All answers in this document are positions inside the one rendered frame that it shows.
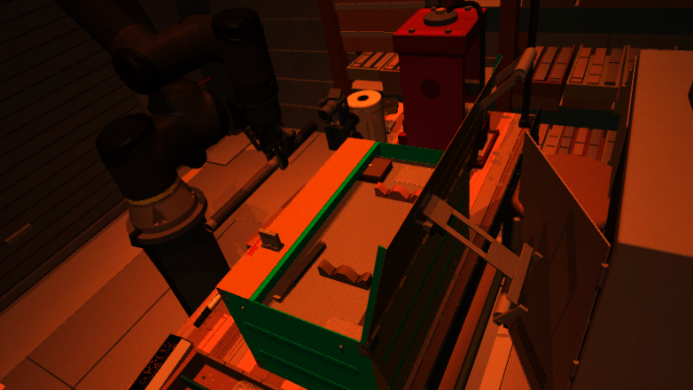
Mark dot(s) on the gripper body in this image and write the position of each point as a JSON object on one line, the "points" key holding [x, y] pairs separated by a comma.
{"points": [[264, 131]]}

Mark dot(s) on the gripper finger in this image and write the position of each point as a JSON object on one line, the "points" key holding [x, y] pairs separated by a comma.
{"points": [[266, 153], [285, 147]]}

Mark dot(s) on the grey pump bar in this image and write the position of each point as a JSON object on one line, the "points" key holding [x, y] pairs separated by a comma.
{"points": [[243, 190]]}

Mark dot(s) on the grey hasp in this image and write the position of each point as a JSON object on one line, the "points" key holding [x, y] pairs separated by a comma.
{"points": [[487, 246]]}

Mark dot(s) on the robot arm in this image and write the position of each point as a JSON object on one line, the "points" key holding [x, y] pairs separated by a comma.
{"points": [[162, 119]]}

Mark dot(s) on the green box body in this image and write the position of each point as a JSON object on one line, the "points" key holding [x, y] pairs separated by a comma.
{"points": [[303, 216]]}

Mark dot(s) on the red pump body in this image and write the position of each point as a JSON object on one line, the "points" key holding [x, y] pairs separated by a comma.
{"points": [[433, 97]]}

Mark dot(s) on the grey round pump cap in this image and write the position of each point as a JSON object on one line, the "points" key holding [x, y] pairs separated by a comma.
{"points": [[440, 16]]}

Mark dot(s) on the dark upright pole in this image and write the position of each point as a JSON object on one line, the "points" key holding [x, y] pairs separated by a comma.
{"points": [[529, 65]]}

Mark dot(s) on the black clamp fixture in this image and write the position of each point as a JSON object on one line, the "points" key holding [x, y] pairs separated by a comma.
{"points": [[340, 119]]}

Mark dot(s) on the grey staple block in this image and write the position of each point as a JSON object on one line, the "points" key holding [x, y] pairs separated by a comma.
{"points": [[269, 238]]}

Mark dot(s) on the grey ribbed drum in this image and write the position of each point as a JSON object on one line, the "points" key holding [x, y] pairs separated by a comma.
{"points": [[368, 116]]}

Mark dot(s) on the brown square block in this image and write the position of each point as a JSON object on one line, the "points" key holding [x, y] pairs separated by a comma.
{"points": [[377, 169]]}

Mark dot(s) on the brown vee block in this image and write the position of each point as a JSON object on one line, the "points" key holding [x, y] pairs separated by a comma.
{"points": [[398, 193], [344, 274]]}

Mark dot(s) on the black marker pen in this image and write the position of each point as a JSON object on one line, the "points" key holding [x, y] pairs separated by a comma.
{"points": [[207, 310]]}

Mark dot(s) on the orange striped pad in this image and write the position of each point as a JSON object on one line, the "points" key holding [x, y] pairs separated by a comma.
{"points": [[222, 341]]}

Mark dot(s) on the red black flat block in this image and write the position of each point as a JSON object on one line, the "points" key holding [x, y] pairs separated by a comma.
{"points": [[488, 147]]}

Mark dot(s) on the grey roller shutter door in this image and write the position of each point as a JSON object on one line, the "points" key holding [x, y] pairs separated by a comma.
{"points": [[49, 135]]}

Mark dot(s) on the black speckled sheet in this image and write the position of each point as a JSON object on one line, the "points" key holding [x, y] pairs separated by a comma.
{"points": [[159, 363]]}

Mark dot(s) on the brown cardboard panel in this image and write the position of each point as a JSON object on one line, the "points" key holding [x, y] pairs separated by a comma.
{"points": [[563, 260]]}

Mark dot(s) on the large beige cabinet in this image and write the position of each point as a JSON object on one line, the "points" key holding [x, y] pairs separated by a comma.
{"points": [[649, 243]]}

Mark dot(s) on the grey rail strip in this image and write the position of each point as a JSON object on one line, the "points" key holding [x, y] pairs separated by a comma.
{"points": [[300, 271]]}

